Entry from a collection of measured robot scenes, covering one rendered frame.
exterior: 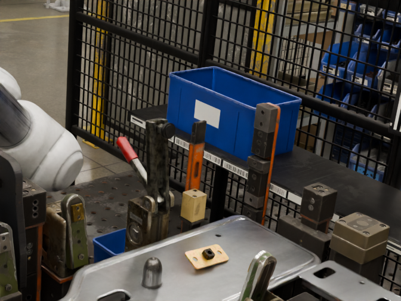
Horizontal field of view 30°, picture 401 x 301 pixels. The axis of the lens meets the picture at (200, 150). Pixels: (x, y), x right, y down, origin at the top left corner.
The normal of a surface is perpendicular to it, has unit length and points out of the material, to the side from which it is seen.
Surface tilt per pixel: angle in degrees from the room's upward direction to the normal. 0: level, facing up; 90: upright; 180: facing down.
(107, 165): 0
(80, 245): 78
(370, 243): 89
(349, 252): 89
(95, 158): 0
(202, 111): 90
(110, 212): 0
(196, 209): 90
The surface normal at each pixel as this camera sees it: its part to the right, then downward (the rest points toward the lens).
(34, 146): 0.52, 0.22
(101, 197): 0.10, -0.93
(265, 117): -0.73, 0.18
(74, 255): 0.69, 0.13
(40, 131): 0.64, -0.17
